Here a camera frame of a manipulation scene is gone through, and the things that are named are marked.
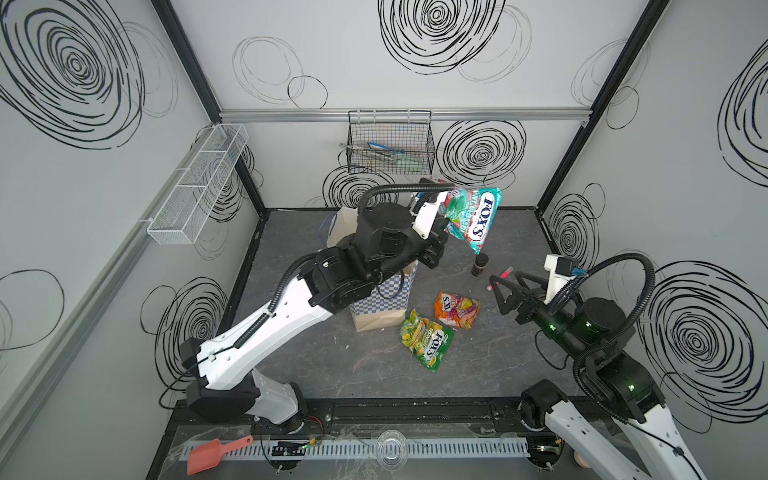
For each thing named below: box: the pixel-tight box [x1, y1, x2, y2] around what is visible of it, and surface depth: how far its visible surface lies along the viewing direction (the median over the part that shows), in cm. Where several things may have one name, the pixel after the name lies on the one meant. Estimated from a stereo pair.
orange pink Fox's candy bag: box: [434, 291, 481, 330], surface depth 90 cm
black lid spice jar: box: [471, 253, 489, 277], surface depth 96 cm
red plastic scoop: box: [186, 435, 254, 475], surface depth 69 cm
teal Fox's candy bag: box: [443, 187, 502, 255], surface depth 55 cm
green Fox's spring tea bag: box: [400, 308, 455, 373], surface depth 85 cm
